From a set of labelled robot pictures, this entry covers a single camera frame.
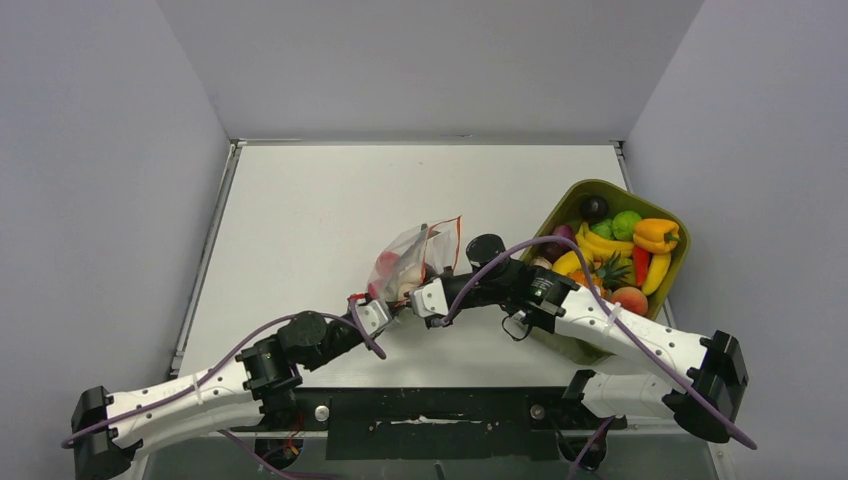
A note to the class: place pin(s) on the orange yellow bell pepper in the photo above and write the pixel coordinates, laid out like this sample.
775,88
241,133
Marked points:
656,235

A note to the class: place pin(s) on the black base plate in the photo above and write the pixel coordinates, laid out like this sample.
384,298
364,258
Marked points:
433,423

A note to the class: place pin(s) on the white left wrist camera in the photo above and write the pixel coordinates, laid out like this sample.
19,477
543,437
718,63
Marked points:
371,317

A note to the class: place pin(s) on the purple red onion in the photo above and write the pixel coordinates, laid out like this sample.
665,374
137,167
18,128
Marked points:
566,236

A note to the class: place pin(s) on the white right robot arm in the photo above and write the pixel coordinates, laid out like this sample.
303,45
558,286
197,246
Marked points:
613,318

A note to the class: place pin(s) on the clear orange zip bag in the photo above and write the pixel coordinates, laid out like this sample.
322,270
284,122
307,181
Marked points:
433,246

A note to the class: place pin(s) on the green lime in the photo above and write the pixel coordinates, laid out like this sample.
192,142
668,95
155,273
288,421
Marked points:
623,225

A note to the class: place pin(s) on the orange pineapple toy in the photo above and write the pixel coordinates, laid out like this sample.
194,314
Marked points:
608,275

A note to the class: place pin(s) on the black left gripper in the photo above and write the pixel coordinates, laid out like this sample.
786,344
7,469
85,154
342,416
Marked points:
367,345

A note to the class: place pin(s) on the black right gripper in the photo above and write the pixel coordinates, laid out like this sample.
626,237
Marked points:
446,274

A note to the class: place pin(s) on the peach near bin edge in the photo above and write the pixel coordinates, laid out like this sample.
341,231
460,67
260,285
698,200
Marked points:
631,299

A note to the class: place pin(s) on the yellow banana bunch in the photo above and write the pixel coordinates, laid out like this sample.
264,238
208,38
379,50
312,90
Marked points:
599,247

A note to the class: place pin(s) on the red apple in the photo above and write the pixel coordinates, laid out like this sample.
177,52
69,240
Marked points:
385,263

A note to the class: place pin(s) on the red chili pepper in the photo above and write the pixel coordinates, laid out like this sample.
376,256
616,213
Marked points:
641,261

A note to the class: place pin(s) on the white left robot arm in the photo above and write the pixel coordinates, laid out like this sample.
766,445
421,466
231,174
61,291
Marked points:
255,380

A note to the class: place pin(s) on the olive green plastic bin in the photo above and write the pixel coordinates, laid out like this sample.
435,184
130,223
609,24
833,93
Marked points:
558,203

